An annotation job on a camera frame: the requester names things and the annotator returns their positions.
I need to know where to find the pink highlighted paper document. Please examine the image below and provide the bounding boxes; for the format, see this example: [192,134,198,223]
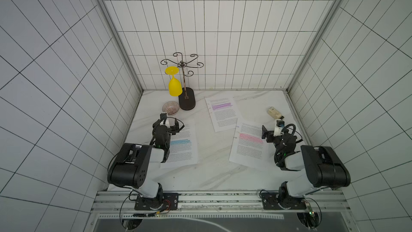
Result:
[229,118,275,171]

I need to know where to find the purple highlighted paper document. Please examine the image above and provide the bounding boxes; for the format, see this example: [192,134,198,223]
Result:
[205,93,242,132]

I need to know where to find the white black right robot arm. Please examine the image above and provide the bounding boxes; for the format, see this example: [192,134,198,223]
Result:
[261,120,351,209]

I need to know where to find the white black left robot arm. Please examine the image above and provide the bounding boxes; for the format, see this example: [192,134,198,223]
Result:
[107,113,185,209]

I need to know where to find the small pink glass bowl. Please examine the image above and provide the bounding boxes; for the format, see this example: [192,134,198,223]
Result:
[162,101,180,116]

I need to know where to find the small beige spice jar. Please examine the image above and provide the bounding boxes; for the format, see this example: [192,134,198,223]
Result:
[267,107,284,120]

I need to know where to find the blue highlighted paper document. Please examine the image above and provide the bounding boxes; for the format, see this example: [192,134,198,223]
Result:
[160,119,198,169]

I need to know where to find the dark metal glass rack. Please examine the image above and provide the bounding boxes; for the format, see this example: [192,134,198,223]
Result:
[160,52,205,111]

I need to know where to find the yellow plastic wine glass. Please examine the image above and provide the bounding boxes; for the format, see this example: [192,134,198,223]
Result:
[165,67,183,97]

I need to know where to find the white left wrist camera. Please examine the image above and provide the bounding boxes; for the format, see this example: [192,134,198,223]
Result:
[159,113,170,128]

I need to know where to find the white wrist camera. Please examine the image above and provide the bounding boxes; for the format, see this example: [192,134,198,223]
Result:
[159,113,170,128]
[274,119,285,136]

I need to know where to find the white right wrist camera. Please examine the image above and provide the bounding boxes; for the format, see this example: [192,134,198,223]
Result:
[274,119,285,136]

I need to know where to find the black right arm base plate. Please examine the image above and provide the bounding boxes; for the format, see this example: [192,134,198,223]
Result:
[259,190,306,211]

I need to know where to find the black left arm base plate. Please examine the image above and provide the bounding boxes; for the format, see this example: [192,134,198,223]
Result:
[134,193,180,211]

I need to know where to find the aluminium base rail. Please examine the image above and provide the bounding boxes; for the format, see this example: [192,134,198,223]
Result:
[91,190,349,215]

